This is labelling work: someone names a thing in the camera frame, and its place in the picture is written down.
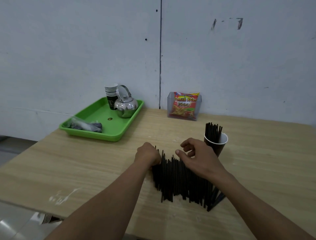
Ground green plastic tray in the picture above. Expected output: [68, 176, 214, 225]
[59, 97, 145, 142]

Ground pile of black straws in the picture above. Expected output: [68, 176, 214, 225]
[151, 146, 226, 212]

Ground bunch of upright black straws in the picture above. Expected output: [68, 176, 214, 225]
[205, 122, 223, 144]

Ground person's left hand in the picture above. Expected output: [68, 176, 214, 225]
[134, 142, 162, 171]

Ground person's right forearm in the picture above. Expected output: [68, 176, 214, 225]
[213, 172, 316, 240]

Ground shiny steel kettle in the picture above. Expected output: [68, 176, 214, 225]
[114, 85, 139, 119]

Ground person's left forearm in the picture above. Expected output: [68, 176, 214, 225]
[44, 160, 152, 240]

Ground clear plastic bag with contents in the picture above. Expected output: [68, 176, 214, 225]
[67, 117, 103, 133]

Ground stack of black paper cups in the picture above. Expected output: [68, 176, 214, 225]
[104, 83, 119, 110]

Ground clear acrylic holder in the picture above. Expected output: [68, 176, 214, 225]
[167, 92, 202, 121]

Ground person's right hand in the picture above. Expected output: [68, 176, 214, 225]
[175, 138, 232, 182]

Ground red snack packet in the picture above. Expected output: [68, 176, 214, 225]
[169, 92, 200, 120]

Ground black paper cup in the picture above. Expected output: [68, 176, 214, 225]
[204, 132, 228, 158]

